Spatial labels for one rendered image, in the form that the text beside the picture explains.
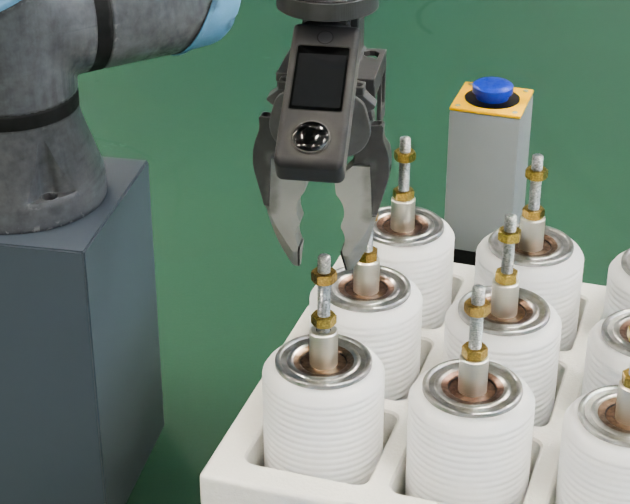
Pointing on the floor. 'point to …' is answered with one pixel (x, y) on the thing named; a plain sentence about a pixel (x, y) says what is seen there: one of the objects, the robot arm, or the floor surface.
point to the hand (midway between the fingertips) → (321, 255)
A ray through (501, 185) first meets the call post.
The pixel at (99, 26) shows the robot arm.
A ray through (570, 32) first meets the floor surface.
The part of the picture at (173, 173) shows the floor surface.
